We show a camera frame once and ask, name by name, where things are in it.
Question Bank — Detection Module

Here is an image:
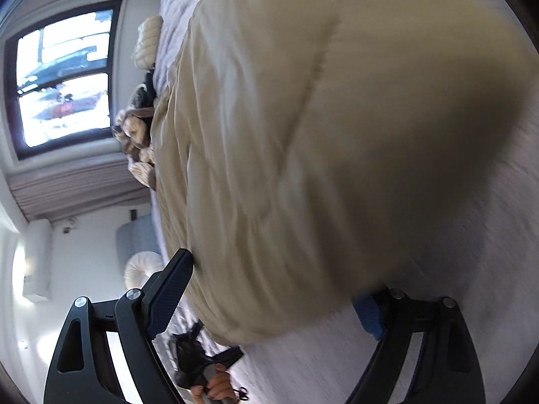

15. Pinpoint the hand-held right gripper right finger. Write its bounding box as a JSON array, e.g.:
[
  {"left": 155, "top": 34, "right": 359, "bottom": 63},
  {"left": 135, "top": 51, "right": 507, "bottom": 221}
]
[{"left": 345, "top": 287, "right": 487, "bottom": 404}]

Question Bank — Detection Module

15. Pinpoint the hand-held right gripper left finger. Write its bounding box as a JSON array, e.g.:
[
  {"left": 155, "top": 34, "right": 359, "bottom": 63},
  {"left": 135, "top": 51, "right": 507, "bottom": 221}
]
[{"left": 43, "top": 248, "right": 194, "bottom": 404}]

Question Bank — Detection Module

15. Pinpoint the beige puffer jacket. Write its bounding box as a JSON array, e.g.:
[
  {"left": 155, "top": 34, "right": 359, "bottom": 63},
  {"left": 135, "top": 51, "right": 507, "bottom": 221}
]
[{"left": 149, "top": 0, "right": 535, "bottom": 348}]

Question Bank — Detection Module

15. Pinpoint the person's left hand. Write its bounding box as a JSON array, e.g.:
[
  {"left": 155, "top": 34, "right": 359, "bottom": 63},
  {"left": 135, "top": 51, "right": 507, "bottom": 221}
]
[{"left": 191, "top": 364, "right": 236, "bottom": 400}]

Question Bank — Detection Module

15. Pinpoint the round white pleated pillow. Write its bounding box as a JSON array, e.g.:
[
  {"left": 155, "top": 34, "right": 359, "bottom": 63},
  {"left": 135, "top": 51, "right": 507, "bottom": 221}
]
[{"left": 125, "top": 250, "right": 165, "bottom": 291}]

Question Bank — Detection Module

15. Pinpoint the grey quilted headboard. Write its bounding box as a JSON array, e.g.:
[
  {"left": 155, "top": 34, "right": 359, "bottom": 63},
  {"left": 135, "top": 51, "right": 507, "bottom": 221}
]
[{"left": 116, "top": 214, "right": 163, "bottom": 262}]

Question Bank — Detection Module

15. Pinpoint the lavender plush blanket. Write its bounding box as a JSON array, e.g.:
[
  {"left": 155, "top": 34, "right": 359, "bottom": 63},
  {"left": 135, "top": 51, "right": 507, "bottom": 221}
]
[{"left": 149, "top": 0, "right": 539, "bottom": 404}]

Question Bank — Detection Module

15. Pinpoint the grey curtain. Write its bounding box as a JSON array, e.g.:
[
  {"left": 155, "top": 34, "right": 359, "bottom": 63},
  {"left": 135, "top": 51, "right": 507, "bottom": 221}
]
[{"left": 8, "top": 151, "right": 156, "bottom": 224}]

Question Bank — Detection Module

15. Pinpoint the dark framed window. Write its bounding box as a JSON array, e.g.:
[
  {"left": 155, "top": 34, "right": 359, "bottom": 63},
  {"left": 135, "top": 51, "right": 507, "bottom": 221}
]
[{"left": 4, "top": 0, "right": 129, "bottom": 161}]

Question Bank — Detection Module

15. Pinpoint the cream folded quilted jacket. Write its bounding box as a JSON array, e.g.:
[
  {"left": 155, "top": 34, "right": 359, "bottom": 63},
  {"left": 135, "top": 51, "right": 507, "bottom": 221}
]
[{"left": 132, "top": 14, "right": 164, "bottom": 71}]

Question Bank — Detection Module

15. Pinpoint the white wall air conditioner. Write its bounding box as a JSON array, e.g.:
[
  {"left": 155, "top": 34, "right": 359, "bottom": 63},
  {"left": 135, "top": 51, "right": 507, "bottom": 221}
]
[{"left": 21, "top": 219, "right": 53, "bottom": 304}]

